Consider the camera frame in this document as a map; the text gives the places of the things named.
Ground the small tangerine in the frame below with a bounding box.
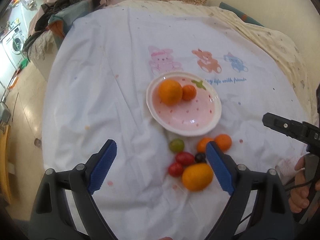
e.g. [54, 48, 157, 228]
[214, 134, 232, 152]
[196, 137, 214, 153]
[182, 85, 197, 101]

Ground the large oval orange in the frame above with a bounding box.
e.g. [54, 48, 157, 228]
[182, 163, 214, 192]

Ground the dark purple grape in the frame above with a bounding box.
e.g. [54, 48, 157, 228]
[194, 153, 207, 163]

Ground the red cherry tomato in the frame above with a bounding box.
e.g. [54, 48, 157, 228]
[168, 162, 184, 177]
[175, 152, 195, 166]

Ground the green round fruit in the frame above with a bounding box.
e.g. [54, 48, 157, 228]
[169, 138, 184, 153]

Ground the person's right hand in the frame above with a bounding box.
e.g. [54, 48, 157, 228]
[289, 157, 310, 213]

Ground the yellow wooden chair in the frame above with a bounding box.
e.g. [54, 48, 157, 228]
[0, 125, 11, 205]

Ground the white cartoon bear sheet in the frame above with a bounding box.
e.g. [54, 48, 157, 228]
[42, 6, 310, 239]

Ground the pink strawberry ceramic plate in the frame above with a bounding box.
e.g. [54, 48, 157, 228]
[146, 72, 222, 137]

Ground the grey metal stool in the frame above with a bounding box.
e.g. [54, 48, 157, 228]
[0, 101, 11, 133]

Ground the small tangerine in plate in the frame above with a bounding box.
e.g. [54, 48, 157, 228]
[182, 85, 197, 101]

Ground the large orange in plate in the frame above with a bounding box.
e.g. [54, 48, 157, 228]
[158, 79, 183, 106]

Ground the pile of dark clothes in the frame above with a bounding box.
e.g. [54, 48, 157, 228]
[22, 0, 117, 59]

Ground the white washing machine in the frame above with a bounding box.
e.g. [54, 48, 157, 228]
[2, 23, 25, 69]

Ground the teal orange blanket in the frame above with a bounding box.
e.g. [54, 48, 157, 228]
[48, 0, 101, 49]

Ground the black cable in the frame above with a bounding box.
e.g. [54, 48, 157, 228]
[237, 179, 311, 230]

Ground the teal cushion by wall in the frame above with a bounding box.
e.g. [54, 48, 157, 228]
[219, 2, 263, 27]

